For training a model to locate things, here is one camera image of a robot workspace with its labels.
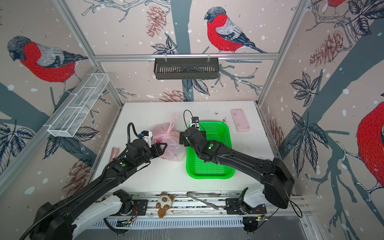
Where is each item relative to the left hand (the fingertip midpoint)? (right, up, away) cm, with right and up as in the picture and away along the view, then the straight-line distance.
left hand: (164, 145), depth 78 cm
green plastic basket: (+17, -16, +10) cm, 25 cm away
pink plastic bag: (-4, +5, +12) cm, 14 cm away
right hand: (+11, +6, +1) cm, 13 cm away
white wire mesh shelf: (-46, +11, -9) cm, 48 cm away
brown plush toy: (+1, -27, -5) cm, 28 cm away
